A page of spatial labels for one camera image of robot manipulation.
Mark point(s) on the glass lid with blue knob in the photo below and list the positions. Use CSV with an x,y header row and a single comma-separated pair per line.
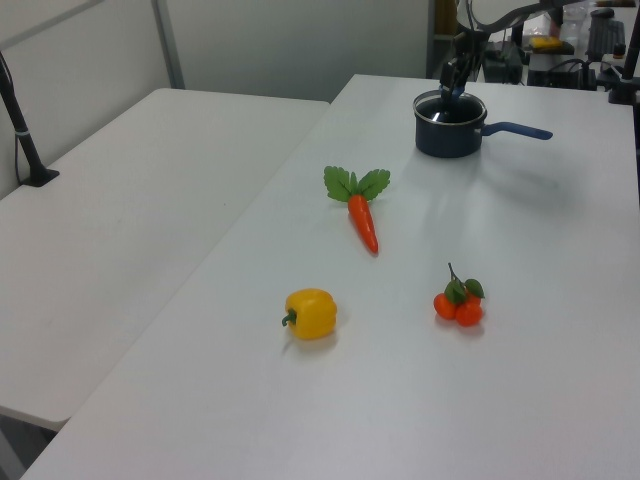
x,y
467,111

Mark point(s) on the yellow box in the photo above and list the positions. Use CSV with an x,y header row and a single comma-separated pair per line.
x,y
545,43

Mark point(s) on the orange toy tomato cluster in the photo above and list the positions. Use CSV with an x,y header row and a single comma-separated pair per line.
x,y
462,306

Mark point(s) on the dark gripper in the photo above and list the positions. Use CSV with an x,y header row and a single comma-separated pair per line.
x,y
454,70

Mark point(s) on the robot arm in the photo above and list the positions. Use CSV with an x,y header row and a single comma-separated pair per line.
x,y
470,35

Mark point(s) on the black camera stand with base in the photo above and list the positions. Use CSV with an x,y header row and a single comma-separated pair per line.
x,y
22,135

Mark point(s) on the black equipment box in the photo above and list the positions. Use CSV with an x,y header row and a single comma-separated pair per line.
x,y
560,76

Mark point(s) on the orange toy carrot with leaves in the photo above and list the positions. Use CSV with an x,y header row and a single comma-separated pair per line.
x,y
364,220

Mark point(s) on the yellow toy bell pepper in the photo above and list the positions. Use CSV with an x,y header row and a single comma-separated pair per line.
x,y
312,315

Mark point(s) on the black camera stand with clamp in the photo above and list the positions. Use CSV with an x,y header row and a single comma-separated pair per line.
x,y
624,75

